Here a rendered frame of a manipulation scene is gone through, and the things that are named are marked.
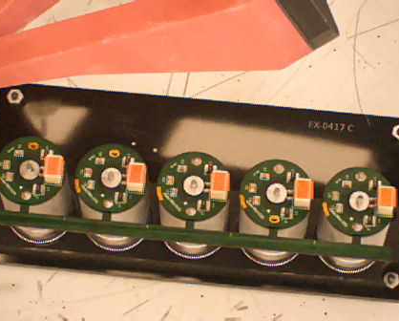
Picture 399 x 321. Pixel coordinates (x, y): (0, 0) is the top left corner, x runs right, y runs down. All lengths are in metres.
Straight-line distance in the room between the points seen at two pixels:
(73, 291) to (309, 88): 0.12
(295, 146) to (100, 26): 0.30
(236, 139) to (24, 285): 0.10
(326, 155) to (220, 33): 0.31
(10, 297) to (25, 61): 0.29
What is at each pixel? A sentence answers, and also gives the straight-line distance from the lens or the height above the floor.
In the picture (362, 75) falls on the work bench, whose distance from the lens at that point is 0.64.
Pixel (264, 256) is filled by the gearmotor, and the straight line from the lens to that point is 0.58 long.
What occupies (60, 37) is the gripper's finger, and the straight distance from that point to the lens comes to 0.33.
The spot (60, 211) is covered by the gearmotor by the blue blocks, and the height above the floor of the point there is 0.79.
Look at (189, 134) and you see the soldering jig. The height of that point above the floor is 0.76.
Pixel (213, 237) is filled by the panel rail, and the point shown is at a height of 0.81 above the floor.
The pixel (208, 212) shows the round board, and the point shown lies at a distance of 0.55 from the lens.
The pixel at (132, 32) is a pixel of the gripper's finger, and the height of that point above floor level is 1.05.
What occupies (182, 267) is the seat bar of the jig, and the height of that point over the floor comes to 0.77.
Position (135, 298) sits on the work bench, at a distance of 0.61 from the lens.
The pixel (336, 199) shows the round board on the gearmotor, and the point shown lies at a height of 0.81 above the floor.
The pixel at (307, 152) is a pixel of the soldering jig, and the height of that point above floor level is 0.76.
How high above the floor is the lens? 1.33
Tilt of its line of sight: 69 degrees down
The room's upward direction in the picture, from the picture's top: straight up
